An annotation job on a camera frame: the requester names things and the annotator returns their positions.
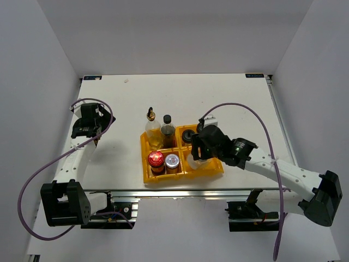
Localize black-lid shaker with knob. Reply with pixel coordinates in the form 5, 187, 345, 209
182, 129, 195, 146

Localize glass jar white contents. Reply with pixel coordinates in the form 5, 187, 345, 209
186, 153, 212, 170

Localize dark sauce bottle black cap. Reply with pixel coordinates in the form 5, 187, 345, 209
160, 115, 176, 148

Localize brown jar white lid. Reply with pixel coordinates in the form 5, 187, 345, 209
165, 153, 180, 174

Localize clear oil bottle gold spout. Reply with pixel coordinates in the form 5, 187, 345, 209
145, 107, 163, 150

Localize red-lid dark sauce jar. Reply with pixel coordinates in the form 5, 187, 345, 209
148, 151, 165, 175

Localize black-lid white shaker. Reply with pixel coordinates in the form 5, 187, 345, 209
196, 122, 204, 133

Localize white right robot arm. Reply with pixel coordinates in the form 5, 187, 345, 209
191, 125, 342, 227

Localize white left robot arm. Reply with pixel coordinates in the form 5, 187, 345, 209
40, 103, 115, 227

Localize yellow four-compartment tray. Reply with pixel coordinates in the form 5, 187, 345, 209
140, 124, 224, 184

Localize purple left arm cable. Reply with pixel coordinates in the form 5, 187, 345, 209
17, 98, 114, 241

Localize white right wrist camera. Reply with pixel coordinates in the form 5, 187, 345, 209
200, 115, 218, 128

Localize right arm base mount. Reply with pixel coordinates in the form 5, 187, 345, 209
225, 189, 280, 232

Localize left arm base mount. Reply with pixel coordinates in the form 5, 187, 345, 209
80, 191, 139, 230

